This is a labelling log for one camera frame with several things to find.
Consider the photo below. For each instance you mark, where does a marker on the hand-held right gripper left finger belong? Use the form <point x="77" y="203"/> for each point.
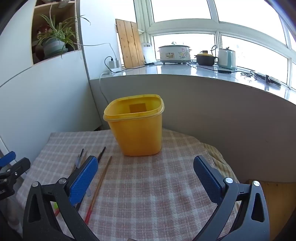
<point x="84" y="179"/>

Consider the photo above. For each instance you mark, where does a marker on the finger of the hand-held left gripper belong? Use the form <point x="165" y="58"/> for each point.
<point x="7" y="158"/>
<point x="19" y="166"/>

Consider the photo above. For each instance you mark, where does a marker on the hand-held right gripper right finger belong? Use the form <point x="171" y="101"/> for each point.
<point x="209" y="183"/>

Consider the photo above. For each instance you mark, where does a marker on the brown chopstick with red end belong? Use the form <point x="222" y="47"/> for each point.
<point x="101" y="180"/>

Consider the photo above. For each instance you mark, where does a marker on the green plastic spoon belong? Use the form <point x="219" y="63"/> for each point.
<point x="55" y="206"/>

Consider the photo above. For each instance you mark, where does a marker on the yellow plastic container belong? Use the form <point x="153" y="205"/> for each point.
<point x="136" y="132"/>

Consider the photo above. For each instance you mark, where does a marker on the beige striped cloth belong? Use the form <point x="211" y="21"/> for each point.
<point x="219" y="160"/>

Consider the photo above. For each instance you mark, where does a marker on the pink checkered cloth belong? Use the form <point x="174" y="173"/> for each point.
<point x="143" y="185"/>

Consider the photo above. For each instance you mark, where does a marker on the light wooden panel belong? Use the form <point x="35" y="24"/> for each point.
<point x="277" y="197"/>

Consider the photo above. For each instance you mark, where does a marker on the red flowering plant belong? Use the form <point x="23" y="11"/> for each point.
<point x="39" y="52"/>

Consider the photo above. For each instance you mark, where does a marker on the white power strip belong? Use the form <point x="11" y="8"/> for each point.
<point x="118" y="70"/>

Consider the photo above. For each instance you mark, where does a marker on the white charger plug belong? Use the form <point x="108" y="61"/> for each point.
<point x="117" y="63"/>
<point x="111" y="64"/>

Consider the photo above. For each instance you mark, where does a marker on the pale green plant pot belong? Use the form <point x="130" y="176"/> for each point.
<point x="54" y="47"/>

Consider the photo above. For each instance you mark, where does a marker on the white counter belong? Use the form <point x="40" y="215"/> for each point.
<point x="161" y="69"/>

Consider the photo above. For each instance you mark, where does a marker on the dark pot with yellow lid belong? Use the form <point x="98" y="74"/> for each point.
<point x="205" y="59"/>

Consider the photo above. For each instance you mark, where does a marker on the pale teal electric kettle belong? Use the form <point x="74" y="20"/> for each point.
<point x="226" y="59"/>

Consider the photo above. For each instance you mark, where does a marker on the white floral slow cooker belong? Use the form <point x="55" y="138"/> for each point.
<point x="173" y="54"/>

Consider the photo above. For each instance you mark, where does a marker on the spider plant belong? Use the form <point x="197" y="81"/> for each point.
<point x="57" y="30"/>

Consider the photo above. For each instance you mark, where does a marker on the white cutting board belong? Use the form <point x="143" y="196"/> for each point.
<point x="149" y="54"/>

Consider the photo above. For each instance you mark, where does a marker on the wooden plank board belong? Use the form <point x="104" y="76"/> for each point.
<point x="129" y="44"/>

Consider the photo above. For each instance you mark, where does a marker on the wooden wall shelf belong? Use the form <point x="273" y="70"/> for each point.
<point x="64" y="14"/>

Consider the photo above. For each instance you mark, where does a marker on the white window frame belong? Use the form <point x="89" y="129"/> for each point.
<point x="185" y="27"/>

